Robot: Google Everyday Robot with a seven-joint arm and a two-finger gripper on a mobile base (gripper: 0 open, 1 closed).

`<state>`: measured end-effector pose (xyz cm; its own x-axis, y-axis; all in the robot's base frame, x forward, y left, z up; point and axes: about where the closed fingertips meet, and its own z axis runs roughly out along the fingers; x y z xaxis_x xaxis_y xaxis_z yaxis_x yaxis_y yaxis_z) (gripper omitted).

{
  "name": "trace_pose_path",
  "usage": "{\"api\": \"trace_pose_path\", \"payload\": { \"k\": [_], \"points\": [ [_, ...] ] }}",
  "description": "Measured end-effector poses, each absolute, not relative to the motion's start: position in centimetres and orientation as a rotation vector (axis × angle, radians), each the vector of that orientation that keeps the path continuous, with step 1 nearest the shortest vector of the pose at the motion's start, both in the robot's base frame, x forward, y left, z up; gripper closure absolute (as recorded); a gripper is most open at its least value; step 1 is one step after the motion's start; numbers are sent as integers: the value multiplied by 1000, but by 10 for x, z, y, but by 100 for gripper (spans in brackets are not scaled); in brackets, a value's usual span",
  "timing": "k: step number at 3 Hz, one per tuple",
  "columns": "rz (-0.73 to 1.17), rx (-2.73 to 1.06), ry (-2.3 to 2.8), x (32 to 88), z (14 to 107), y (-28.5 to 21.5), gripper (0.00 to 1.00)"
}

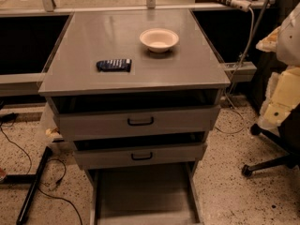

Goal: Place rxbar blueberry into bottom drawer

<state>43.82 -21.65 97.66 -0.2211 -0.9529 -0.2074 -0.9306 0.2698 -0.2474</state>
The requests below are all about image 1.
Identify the grey drawer cabinet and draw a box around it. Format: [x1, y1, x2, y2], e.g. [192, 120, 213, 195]
[37, 8, 232, 225]

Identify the black office chair base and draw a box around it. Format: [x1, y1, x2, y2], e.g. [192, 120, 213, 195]
[241, 123, 300, 178]

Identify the black floor cable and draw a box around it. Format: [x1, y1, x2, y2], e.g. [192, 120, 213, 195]
[0, 122, 83, 225]

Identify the bottom open grey drawer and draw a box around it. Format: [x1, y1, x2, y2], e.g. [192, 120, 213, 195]
[89, 162, 204, 225]

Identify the white hanging cable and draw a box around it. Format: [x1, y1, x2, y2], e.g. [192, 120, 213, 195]
[214, 7, 256, 135]

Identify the white paper bowl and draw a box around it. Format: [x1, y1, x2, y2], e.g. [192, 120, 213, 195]
[140, 28, 179, 53]

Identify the middle grey drawer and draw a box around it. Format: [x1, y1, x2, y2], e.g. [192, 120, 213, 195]
[74, 132, 207, 170]

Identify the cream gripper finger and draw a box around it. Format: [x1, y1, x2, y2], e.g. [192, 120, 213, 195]
[258, 67, 300, 129]
[256, 27, 280, 53]

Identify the top grey drawer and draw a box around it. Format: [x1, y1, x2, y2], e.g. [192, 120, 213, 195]
[53, 90, 220, 141]

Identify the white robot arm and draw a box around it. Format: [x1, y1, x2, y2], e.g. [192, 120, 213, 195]
[256, 3, 300, 129]

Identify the black metal floor stand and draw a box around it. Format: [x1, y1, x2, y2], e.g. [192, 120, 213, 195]
[0, 146, 53, 225]

